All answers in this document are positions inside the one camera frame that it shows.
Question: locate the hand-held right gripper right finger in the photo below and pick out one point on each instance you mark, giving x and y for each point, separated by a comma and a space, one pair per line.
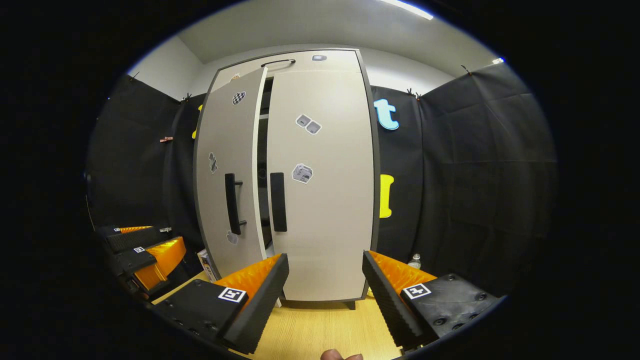
385, 300

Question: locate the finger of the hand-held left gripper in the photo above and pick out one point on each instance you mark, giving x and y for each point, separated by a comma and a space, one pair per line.
160, 260
132, 238

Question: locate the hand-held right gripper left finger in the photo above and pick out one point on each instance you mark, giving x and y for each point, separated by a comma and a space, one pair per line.
257, 305

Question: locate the white shoe cabinet door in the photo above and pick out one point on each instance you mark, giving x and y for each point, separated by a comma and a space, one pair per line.
225, 140
340, 200

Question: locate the white shoe cabinet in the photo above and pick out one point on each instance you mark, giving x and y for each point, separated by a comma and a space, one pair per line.
263, 145

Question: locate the beige cabinet drawer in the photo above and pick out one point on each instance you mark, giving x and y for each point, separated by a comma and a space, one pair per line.
330, 61

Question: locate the small printed box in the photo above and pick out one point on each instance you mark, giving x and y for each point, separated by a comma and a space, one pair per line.
206, 265

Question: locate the green drink bottle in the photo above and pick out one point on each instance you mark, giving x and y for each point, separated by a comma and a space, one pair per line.
414, 261

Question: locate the black backdrop cloth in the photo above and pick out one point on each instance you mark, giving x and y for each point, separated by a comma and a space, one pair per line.
475, 190

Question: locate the black clip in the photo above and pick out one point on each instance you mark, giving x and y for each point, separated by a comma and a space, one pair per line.
466, 69
134, 76
412, 93
186, 96

